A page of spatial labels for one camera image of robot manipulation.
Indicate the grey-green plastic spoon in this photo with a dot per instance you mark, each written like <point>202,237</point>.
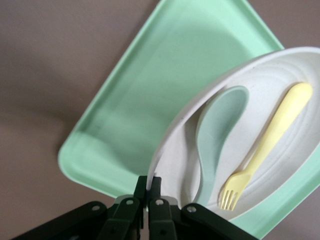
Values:
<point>220,125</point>

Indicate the yellow plastic fork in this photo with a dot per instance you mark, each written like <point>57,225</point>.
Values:
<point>275,127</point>

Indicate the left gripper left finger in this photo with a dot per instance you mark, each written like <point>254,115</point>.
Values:
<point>125,220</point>

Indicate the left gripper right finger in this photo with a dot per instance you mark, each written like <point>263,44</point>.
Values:
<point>165,220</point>

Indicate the light green rectangular tray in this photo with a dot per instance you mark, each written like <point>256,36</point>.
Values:
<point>150,87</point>

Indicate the white round plate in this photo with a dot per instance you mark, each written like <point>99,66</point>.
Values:
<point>270,72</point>

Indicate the brown table cover mat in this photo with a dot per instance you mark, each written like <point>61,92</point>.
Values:
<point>37,75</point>

